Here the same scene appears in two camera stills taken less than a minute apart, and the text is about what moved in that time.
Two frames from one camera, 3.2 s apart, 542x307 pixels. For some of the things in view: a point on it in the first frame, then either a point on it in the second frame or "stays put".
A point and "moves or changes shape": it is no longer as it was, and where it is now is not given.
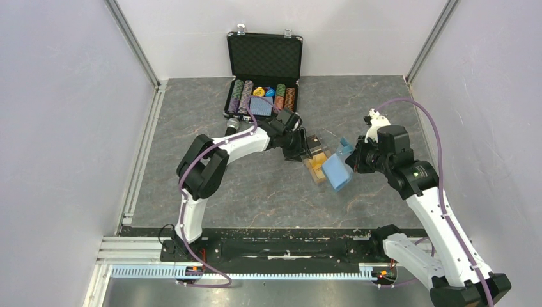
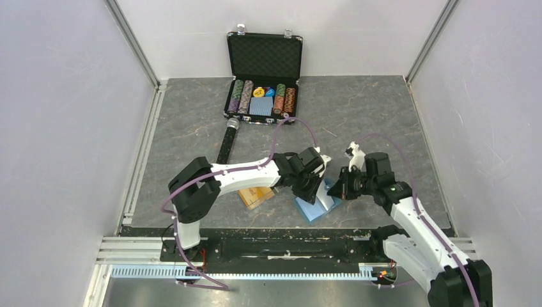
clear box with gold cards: (317, 155) moves or changes shape
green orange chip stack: (280, 96) stays put
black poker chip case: (265, 68) stays put
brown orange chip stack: (289, 98) stays put
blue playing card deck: (261, 107) stays put
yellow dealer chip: (259, 92) stays put
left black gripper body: (294, 144) to (305, 187)
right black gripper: (355, 160) to (342, 190)
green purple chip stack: (236, 96) stays put
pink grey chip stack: (246, 96) stays put
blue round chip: (270, 92) stays put
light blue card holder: (338, 168) to (312, 212)
